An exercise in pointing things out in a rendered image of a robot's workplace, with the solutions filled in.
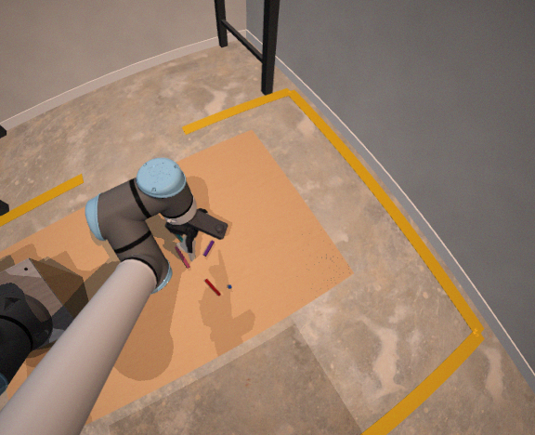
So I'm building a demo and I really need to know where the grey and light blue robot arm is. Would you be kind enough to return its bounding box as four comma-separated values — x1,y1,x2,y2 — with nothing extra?
0,158,228,435

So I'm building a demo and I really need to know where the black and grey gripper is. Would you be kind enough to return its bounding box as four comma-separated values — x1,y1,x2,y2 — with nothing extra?
165,208,209,261

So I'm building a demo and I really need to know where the purple rod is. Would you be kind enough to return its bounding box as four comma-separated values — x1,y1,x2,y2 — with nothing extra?
203,241,214,256

